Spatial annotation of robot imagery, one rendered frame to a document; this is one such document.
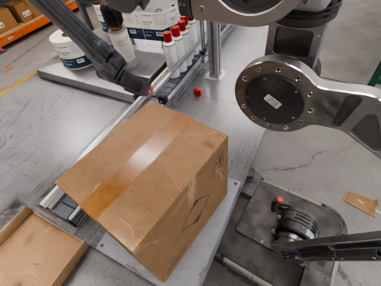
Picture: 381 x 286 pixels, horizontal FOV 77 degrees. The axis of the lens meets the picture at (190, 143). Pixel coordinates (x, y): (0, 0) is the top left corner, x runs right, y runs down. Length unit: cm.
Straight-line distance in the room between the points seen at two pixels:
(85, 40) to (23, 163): 59
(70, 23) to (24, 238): 64
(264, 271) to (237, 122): 72
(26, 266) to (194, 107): 78
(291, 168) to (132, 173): 152
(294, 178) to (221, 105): 98
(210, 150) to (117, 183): 20
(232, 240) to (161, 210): 92
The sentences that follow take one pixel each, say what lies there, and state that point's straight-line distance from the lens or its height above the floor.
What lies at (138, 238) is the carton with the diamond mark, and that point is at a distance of 44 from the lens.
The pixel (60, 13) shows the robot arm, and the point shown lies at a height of 131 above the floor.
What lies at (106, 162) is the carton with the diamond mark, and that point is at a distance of 54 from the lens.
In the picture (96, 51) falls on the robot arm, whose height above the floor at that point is 120.
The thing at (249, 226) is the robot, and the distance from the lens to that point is 135.
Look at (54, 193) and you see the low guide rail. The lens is 85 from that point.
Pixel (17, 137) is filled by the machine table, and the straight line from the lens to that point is 127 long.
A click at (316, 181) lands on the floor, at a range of 188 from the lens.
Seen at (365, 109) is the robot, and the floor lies 117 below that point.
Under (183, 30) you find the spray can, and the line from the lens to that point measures 113.
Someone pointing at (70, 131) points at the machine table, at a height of 83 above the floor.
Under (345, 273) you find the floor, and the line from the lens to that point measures 168.
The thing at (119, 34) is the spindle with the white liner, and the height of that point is 106.
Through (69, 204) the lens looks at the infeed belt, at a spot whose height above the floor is 88.
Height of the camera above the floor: 151
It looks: 49 degrees down
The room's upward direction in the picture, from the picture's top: 10 degrees counter-clockwise
